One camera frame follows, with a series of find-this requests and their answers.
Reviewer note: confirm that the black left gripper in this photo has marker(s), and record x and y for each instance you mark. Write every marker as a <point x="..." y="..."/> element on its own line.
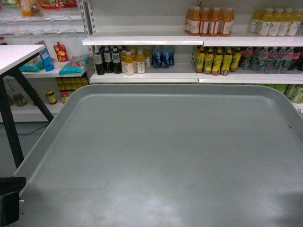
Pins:
<point x="10" y="188"/>

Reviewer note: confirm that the white shelf board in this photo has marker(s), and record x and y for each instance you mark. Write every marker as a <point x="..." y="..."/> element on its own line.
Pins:
<point x="143" y="38"/>
<point x="179" y="73"/>

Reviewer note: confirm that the grey rectangular serving tray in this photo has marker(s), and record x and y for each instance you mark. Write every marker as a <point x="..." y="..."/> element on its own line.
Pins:
<point x="167" y="156"/>

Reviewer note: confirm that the white checkout table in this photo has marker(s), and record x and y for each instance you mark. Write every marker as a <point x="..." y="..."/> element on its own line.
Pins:
<point x="14" y="56"/>

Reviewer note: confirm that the white middle shelf board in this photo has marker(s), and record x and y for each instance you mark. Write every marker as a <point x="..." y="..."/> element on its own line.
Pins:
<point x="143" y="38"/>

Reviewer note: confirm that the white shelf upright post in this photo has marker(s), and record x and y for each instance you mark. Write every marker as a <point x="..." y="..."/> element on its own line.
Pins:
<point x="85" y="10"/>

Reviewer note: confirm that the black table leg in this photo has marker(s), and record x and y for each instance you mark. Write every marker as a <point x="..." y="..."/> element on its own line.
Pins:
<point x="7" y="115"/>

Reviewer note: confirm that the white lower shelf board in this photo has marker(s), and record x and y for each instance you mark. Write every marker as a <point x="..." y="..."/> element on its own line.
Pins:
<point x="179" y="73"/>

